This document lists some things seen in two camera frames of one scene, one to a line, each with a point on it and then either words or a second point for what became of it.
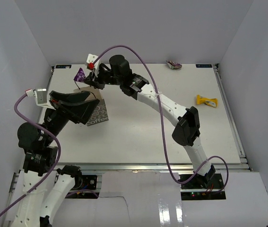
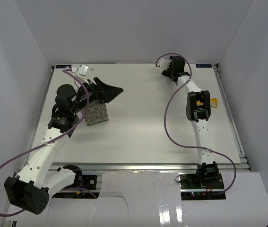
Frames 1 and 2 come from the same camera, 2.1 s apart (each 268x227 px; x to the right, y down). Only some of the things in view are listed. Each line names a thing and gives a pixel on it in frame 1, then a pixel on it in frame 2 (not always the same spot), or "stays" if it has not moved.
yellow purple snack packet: x=211 y=102 stays
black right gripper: x=95 y=81 → x=168 y=73
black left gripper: x=80 y=110 → x=110 y=92
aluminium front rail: x=151 y=167 stays
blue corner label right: x=203 y=65 stays
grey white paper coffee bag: x=100 y=114 stays
